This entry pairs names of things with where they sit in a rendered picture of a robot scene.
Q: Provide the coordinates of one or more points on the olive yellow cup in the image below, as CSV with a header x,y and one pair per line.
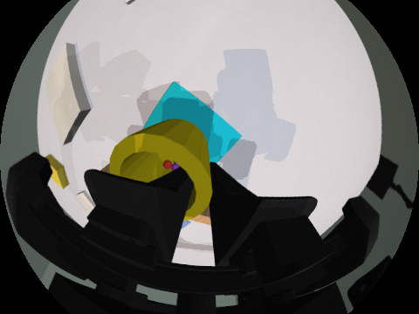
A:
x,y
140,156

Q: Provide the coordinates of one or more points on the cream flat slab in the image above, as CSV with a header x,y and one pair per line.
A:
x,y
66,95

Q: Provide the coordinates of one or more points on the cream flat square tile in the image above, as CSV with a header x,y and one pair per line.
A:
x,y
86,200

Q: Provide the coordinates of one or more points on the yellow rectangular block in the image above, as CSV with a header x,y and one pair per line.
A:
x,y
58,172

